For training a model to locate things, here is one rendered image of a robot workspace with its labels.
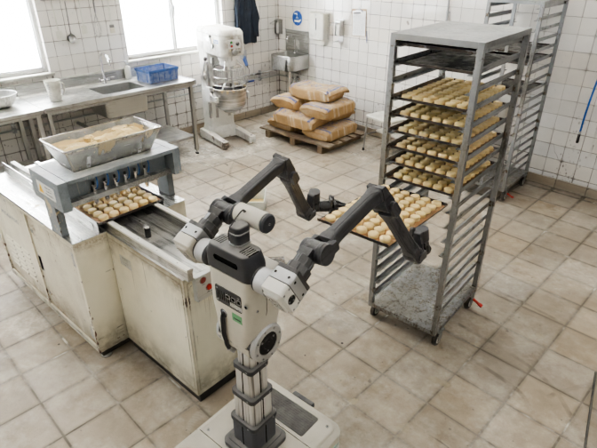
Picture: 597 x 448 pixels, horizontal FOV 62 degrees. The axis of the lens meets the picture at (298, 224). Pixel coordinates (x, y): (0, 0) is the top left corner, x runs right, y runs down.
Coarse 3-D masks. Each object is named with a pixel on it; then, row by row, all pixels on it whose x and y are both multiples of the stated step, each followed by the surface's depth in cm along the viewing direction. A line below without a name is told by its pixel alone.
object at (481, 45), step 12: (480, 48) 223; (480, 60) 225; (480, 72) 227; (468, 108) 236; (468, 120) 238; (468, 132) 241; (468, 144) 244; (456, 180) 254; (456, 192) 257; (456, 204) 260; (456, 216) 264; (444, 252) 275; (444, 264) 278; (444, 276) 281; (444, 288) 287; (432, 324) 300
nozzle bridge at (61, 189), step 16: (160, 144) 292; (128, 160) 270; (144, 160) 274; (160, 160) 292; (176, 160) 290; (32, 176) 261; (48, 176) 251; (64, 176) 251; (80, 176) 251; (96, 176) 255; (112, 176) 272; (128, 176) 279; (144, 176) 284; (160, 176) 289; (48, 192) 253; (64, 192) 245; (80, 192) 261; (112, 192) 269; (48, 208) 262; (64, 208) 248; (64, 224) 262
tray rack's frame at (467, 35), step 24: (432, 24) 276; (456, 24) 276; (480, 24) 276; (504, 144) 293; (480, 264) 333; (408, 288) 341; (432, 288) 341; (456, 288) 341; (384, 312) 322; (408, 312) 318; (432, 312) 318
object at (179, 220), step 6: (156, 204) 285; (162, 204) 285; (150, 210) 291; (156, 210) 286; (162, 210) 281; (168, 210) 279; (162, 216) 284; (168, 216) 279; (174, 216) 274; (180, 216) 273; (174, 222) 277; (180, 222) 272; (186, 222) 268
